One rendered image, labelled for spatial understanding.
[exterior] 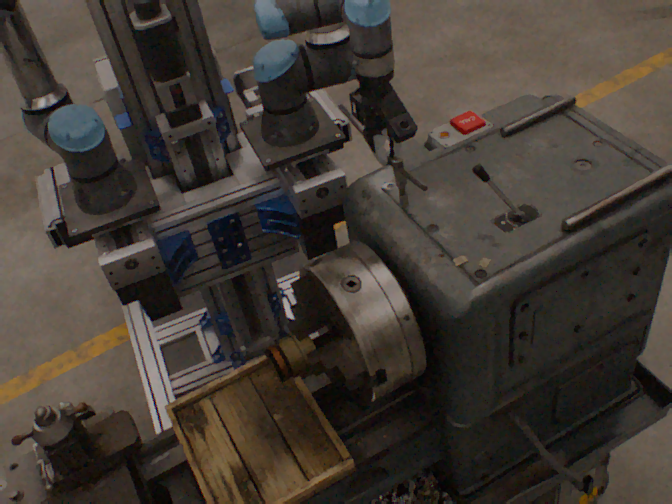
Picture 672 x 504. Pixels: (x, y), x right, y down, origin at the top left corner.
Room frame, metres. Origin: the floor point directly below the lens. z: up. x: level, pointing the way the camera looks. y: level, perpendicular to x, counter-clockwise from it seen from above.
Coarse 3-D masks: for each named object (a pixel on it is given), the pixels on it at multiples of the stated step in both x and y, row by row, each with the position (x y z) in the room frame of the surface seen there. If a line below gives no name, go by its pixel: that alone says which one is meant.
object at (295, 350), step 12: (288, 336) 0.97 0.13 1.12; (276, 348) 0.95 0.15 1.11; (288, 348) 0.94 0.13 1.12; (300, 348) 0.93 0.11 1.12; (312, 348) 0.94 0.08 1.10; (276, 360) 0.92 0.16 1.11; (288, 360) 0.91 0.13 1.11; (300, 360) 0.92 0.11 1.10; (276, 372) 0.93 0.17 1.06; (288, 372) 0.90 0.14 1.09; (300, 372) 0.91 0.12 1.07
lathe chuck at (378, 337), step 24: (336, 264) 1.03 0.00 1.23; (360, 264) 1.01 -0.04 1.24; (336, 288) 0.96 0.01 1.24; (360, 288) 0.96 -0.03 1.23; (336, 312) 0.95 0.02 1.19; (360, 312) 0.91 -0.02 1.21; (384, 312) 0.91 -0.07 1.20; (360, 336) 0.88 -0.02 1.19; (384, 336) 0.88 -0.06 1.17; (360, 360) 0.87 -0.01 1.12; (384, 360) 0.86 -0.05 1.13; (408, 360) 0.87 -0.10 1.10; (384, 384) 0.85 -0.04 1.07
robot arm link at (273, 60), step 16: (272, 48) 1.64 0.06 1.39; (288, 48) 1.62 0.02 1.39; (304, 48) 1.63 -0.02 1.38; (256, 64) 1.60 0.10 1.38; (272, 64) 1.57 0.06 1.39; (288, 64) 1.57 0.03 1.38; (304, 64) 1.59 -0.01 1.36; (256, 80) 1.60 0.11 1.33; (272, 80) 1.57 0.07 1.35; (288, 80) 1.57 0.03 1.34; (304, 80) 1.57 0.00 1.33; (272, 96) 1.57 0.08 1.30; (288, 96) 1.57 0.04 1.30; (304, 96) 1.60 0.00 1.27
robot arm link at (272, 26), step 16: (256, 0) 1.29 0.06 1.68; (272, 0) 1.27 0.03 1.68; (288, 0) 1.27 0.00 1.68; (304, 0) 1.26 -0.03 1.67; (256, 16) 1.29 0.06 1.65; (272, 16) 1.25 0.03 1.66; (288, 16) 1.25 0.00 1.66; (304, 16) 1.25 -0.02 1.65; (320, 16) 1.25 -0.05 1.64; (272, 32) 1.24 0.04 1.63; (288, 32) 1.25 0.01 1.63
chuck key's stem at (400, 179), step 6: (396, 156) 1.16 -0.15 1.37; (396, 162) 1.14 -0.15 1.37; (402, 162) 1.14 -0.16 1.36; (396, 168) 1.14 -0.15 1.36; (396, 174) 1.14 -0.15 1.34; (396, 180) 1.14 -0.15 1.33; (402, 180) 1.14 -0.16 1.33; (402, 186) 1.13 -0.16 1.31; (402, 192) 1.14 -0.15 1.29; (402, 198) 1.13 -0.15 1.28; (402, 204) 1.13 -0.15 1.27; (408, 204) 1.13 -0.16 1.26
